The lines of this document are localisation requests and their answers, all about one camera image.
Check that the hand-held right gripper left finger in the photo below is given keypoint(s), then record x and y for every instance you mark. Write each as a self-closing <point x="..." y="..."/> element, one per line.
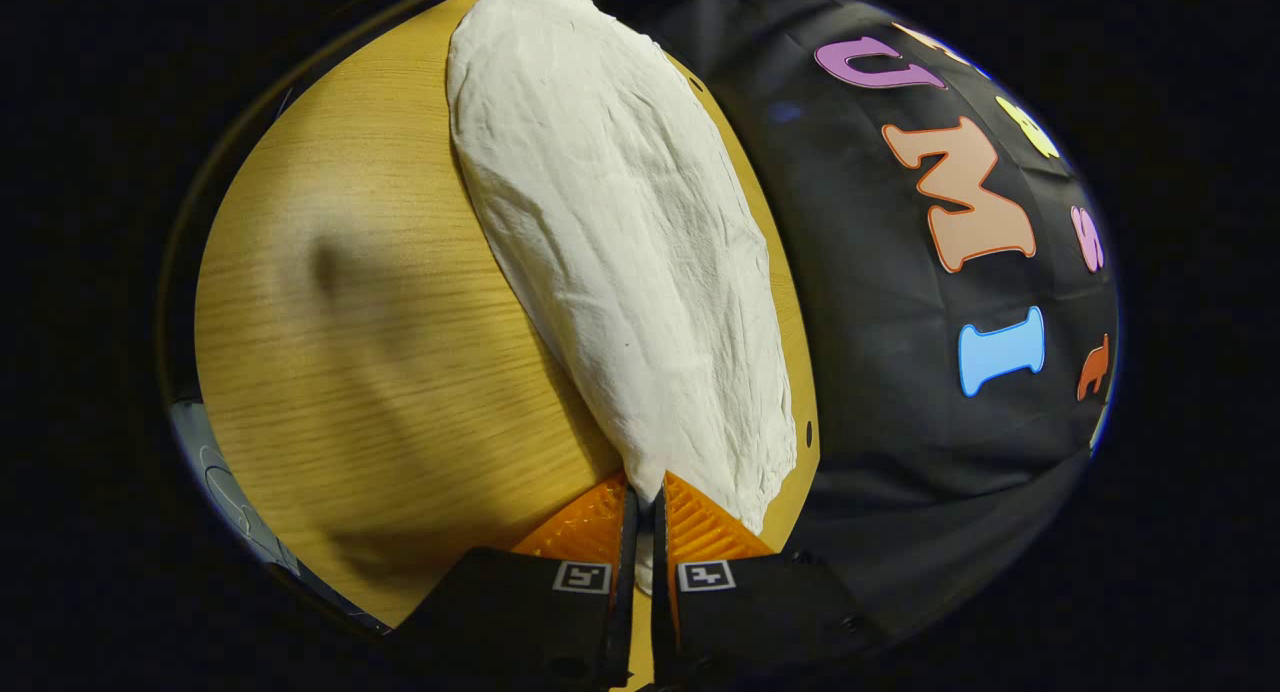
<point x="560" y="612"/>

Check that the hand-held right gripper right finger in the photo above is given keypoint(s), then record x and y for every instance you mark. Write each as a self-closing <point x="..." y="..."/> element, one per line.
<point x="740" y="612"/>

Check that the white jeans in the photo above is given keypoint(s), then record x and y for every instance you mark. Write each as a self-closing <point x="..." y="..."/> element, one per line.
<point x="620" y="252"/>

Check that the black backdrop cloth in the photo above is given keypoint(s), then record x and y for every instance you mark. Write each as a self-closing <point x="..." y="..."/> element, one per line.
<point x="880" y="352"/>

